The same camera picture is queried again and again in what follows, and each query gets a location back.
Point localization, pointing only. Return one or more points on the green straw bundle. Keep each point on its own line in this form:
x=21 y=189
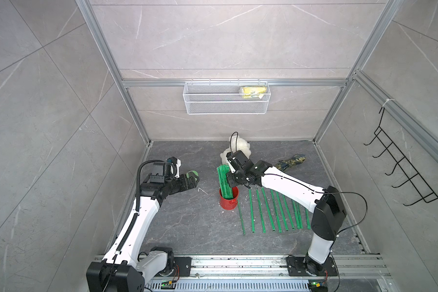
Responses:
x=225 y=188

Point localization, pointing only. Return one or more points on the camouflage cloth pouch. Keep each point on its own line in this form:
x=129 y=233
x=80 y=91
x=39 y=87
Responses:
x=283 y=165

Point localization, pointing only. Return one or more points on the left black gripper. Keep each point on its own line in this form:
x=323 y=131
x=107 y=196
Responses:
x=184 y=186

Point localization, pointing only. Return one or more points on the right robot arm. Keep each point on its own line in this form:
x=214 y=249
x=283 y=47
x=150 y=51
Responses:
x=325 y=204

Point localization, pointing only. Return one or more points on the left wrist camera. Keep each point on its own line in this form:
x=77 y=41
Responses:
x=174 y=165

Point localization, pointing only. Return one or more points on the yellow sponge in basket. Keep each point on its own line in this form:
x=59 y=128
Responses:
x=253 y=92

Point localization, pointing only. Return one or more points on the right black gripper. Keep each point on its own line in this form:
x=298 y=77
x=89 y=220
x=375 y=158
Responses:
x=232 y=183

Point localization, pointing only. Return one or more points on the red cylindrical container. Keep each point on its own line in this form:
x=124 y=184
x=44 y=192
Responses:
x=230 y=204

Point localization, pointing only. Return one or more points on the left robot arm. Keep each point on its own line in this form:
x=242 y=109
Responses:
x=138 y=226

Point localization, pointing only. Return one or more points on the black wire hook rack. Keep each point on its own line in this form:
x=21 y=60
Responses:
x=424 y=192

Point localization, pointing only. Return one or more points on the white plush dog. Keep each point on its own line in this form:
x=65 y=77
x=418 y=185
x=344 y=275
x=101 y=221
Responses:
x=236 y=143

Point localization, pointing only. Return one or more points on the white wire mesh basket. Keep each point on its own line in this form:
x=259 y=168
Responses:
x=202 y=98

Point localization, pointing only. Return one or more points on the metal base rail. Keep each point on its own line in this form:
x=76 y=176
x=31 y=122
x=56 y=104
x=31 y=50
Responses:
x=269 y=273

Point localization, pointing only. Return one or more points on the small green lidded jar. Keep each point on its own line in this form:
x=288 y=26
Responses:
x=192 y=172

